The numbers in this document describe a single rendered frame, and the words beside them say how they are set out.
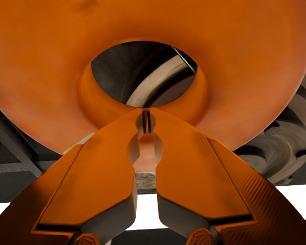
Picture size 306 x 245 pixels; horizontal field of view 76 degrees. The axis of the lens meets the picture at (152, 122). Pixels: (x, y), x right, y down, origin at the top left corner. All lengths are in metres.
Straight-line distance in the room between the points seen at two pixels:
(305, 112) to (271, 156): 0.10
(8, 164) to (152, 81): 6.20
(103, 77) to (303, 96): 0.42
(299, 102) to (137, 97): 0.28
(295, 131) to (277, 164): 0.12
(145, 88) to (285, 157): 0.31
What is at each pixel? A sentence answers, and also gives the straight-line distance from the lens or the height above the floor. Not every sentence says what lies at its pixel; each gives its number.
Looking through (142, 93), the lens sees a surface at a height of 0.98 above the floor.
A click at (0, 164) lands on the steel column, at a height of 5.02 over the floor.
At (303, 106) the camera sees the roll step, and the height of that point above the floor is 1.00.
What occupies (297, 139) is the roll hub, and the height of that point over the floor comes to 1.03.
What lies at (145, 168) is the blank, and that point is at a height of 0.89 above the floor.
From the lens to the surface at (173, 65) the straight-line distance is 0.33.
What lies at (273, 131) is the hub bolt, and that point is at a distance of 0.35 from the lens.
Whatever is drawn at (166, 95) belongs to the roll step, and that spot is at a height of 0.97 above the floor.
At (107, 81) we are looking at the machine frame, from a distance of 0.54.
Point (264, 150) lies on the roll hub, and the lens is 0.43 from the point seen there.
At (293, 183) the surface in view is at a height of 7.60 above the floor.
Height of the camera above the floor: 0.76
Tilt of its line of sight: 47 degrees up
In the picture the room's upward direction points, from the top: 175 degrees clockwise
